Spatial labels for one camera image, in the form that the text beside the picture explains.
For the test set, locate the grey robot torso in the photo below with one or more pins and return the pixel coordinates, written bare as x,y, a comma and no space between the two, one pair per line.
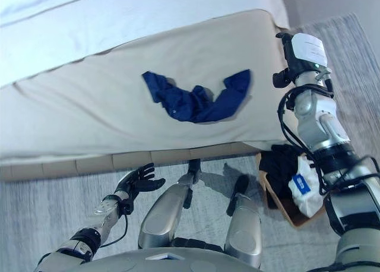
166,261

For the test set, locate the navy blue garment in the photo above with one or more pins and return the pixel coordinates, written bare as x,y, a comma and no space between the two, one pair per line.
202,102

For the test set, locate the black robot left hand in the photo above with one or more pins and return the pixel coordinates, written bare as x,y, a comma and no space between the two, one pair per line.
139,181

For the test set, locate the silver robot leg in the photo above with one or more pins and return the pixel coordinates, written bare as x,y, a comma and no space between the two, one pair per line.
243,221
164,212

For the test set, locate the white duvet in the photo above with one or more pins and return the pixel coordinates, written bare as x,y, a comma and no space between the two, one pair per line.
89,22

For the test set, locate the bed with beige blanket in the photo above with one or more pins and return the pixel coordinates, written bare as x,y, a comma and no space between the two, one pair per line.
89,105

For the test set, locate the silver robot left leg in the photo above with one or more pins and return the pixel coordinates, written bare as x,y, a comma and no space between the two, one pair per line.
164,212

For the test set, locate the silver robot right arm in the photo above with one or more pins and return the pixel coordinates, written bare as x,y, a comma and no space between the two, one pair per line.
320,117

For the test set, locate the beige padded bed frame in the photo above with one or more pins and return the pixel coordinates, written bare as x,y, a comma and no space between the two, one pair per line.
89,165

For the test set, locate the brown wicker basket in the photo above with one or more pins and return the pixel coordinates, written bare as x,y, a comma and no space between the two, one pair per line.
285,206

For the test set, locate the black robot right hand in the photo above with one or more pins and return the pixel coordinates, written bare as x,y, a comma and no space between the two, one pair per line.
305,52

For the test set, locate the black garment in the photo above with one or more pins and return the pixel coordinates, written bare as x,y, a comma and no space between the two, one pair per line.
277,171

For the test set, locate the silver robot right leg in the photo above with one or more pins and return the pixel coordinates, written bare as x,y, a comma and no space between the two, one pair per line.
243,221

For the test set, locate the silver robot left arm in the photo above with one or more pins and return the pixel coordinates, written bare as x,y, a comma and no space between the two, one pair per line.
101,218

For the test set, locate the white garment with blue print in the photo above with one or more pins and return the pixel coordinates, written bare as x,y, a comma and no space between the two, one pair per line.
305,189

